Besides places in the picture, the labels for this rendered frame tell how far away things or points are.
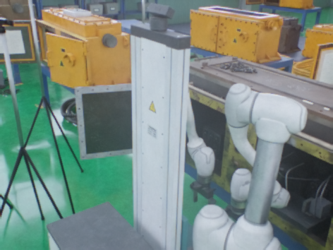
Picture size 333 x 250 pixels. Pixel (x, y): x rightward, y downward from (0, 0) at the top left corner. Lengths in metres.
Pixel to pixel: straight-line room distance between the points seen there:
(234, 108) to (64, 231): 0.99
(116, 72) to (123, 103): 1.79
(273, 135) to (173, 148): 0.40
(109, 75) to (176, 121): 3.01
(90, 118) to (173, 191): 1.24
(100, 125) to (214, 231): 1.34
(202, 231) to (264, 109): 0.62
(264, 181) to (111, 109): 1.44
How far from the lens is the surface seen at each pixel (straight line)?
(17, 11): 6.89
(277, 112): 1.50
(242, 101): 1.53
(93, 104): 2.67
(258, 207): 1.65
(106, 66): 4.38
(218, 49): 6.25
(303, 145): 1.99
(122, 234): 1.85
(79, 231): 1.89
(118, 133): 2.79
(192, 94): 2.55
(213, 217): 1.73
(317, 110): 2.02
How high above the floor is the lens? 2.04
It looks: 25 degrees down
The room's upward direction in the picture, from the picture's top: 1 degrees clockwise
